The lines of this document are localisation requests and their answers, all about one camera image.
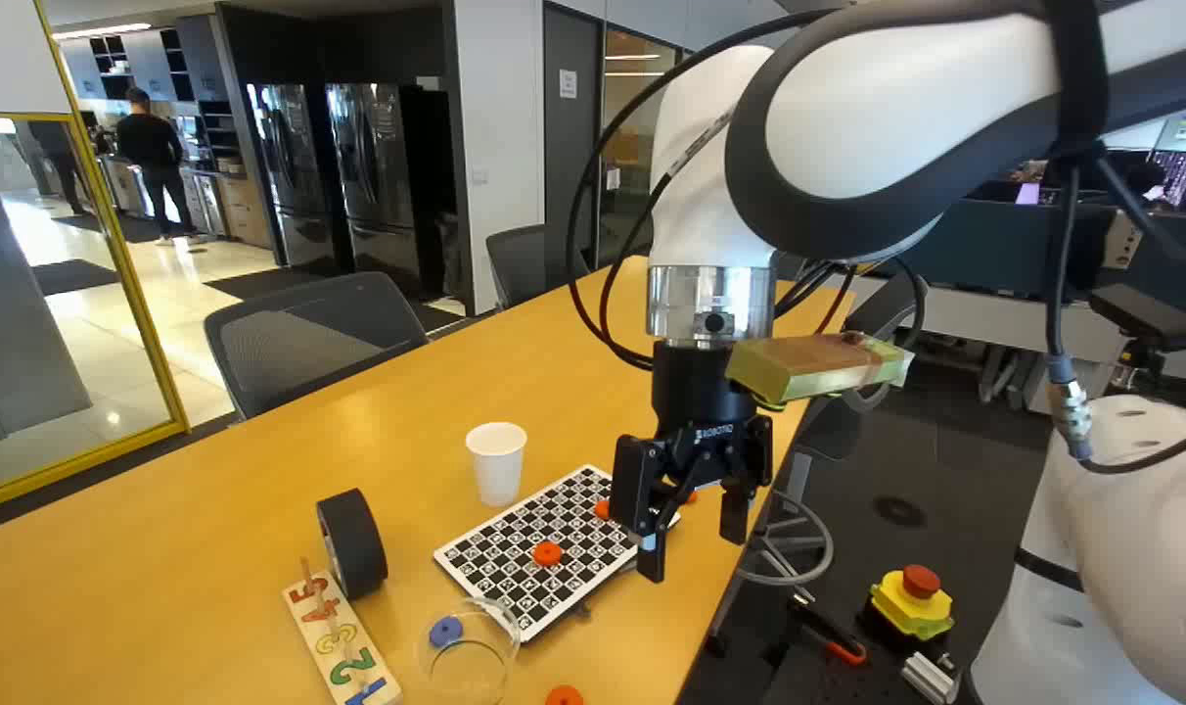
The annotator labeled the gray mesh office chair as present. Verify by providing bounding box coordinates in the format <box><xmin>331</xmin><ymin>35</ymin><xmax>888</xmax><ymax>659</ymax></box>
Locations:
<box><xmin>486</xmin><ymin>223</ymin><xmax>584</xmax><ymax>309</ymax></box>
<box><xmin>201</xmin><ymin>265</ymin><xmax>430</xmax><ymax>422</ymax></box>

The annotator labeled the black padded bench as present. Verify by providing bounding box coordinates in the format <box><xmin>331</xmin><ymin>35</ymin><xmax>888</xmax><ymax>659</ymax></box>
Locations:
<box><xmin>1088</xmin><ymin>282</ymin><xmax>1186</xmax><ymax>385</ymax></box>

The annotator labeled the small silver metal box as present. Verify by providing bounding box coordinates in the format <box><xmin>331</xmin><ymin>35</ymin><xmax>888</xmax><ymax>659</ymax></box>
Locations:
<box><xmin>899</xmin><ymin>645</ymin><xmax>967</xmax><ymax>705</ymax></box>

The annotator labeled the person in dark clothes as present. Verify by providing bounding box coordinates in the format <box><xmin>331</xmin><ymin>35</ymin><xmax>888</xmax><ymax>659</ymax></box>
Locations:
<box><xmin>113</xmin><ymin>85</ymin><xmax>194</xmax><ymax>241</ymax></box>

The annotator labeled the teal office divider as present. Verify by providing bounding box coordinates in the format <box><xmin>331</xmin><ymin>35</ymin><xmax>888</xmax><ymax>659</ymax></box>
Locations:
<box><xmin>877</xmin><ymin>179</ymin><xmax>1186</xmax><ymax>301</ymax></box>

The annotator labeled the black tape roll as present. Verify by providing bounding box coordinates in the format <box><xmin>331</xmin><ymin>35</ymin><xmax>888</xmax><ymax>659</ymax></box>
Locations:
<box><xmin>313</xmin><ymin>484</ymin><xmax>390</xmax><ymax>604</ymax></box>

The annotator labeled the thin black cable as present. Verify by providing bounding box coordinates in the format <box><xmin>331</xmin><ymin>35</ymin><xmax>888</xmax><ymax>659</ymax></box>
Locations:
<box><xmin>593</xmin><ymin>159</ymin><xmax>683</xmax><ymax>372</ymax></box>
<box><xmin>563</xmin><ymin>9</ymin><xmax>818</xmax><ymax>377</ymax></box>

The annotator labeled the yellow framed glass partition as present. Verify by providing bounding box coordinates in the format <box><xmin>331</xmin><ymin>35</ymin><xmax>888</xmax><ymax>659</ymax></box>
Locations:
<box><xmin>0</xmin><ymin>0</ymin><xmax>192</xmax><ymax>519</ymax></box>

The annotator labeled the wooden number puzzle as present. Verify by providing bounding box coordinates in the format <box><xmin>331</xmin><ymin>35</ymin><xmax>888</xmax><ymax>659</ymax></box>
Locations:
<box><xmin>278</xmin><ymin>564</ymin><xmax>406</xmax><ymax>705</ymax></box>

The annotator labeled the yellow red emergency stop button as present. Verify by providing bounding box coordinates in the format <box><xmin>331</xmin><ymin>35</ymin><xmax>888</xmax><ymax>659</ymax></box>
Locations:
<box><xmin>866</xmin><ymin>560</ymin><xmax>957</xmax><ymax>645</ymax></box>

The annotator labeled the blue disc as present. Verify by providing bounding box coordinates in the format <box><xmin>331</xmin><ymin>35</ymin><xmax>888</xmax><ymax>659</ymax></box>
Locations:
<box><xmin>428</xmin><ymin>616</ymin><xmax>471</xmax><ymax>653</ymax></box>

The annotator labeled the clear plastic cup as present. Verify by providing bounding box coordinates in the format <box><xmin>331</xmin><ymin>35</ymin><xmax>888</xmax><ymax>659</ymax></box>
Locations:
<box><xmin>419</xmin><ymin>598</ymin><xmax>522</xmax><ymax>705</ymax></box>

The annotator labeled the white paper cup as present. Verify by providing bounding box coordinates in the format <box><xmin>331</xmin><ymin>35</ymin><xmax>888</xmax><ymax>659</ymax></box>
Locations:
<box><xmin>463</xmin><ymin>420</ymin><xmax>533</xmax><ymax>509</ymax></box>

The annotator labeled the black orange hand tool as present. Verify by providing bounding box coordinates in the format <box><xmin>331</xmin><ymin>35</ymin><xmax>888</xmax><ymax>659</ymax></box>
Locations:
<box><xmin>787</xmin><ymin>591</ymin><xmax>874</xmax><ymax>672</ymax></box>

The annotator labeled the yellow-green wrist camera board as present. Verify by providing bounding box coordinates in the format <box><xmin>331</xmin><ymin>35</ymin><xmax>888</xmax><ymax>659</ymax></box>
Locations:
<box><xmin>725</xmin><ymin>330</ymin><xmax>918</xmax><ymax>410</ymax></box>

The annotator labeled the glass door refrigerator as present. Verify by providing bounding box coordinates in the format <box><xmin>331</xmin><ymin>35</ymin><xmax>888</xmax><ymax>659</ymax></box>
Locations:
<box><xmin>321</xmin><ymin>77</ymin><xmax>428</xmax><ymax>287</ymax></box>
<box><xmin>242</xmin><ymin>77</ymin><xmax>340</xmax><ymax>269</ymax></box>

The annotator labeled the black white checkered marker board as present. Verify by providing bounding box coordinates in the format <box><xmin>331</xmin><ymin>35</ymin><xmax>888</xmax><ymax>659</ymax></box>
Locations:
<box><xmin>430</xmin><ymin>463</ymin><xmax>646</xmax><ymax>645</ymax></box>

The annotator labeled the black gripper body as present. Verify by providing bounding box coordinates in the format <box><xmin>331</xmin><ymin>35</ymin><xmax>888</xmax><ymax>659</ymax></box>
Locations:
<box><xmin>650</xmin><ymin>341</ymin><xmax>764</xmax><ymax>463</ymax></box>

